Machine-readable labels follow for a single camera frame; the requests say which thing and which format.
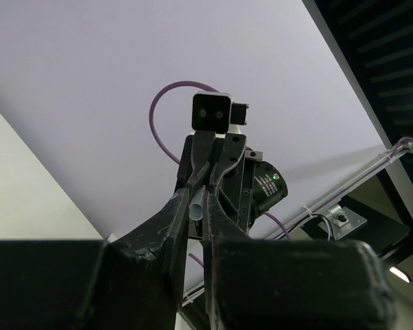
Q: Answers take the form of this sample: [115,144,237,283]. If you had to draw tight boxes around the grey ceiling camera mount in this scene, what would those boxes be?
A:
[318,204,368,241]

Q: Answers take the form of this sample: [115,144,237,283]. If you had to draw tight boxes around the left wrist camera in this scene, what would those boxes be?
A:
[191,91,249,134]

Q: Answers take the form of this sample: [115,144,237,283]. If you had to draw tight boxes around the clear pen cap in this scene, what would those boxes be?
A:
[189,186,206,221]

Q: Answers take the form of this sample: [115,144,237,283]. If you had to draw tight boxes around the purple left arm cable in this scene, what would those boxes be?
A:
[148,80,292,269]

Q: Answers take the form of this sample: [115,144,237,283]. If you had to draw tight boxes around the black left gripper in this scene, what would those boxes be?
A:
[176,131,288,232]

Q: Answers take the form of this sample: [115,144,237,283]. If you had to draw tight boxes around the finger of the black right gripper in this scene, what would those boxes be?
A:
[203,194,396,329]
[0,188,190,329]

